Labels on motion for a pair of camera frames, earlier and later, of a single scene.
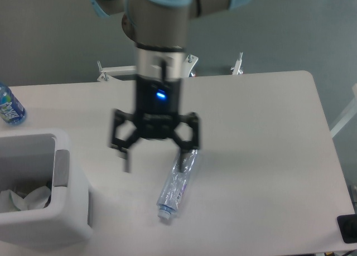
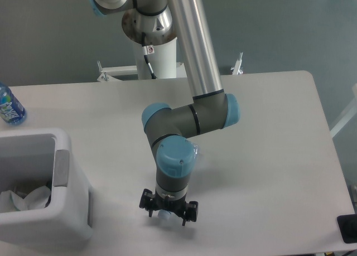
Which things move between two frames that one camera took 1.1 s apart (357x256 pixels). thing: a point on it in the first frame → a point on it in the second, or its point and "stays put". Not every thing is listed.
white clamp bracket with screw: (237, 65) stays put
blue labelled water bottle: (11, 111) stays put
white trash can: (31, 158) stays put
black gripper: (157, 107) → (150, 201)
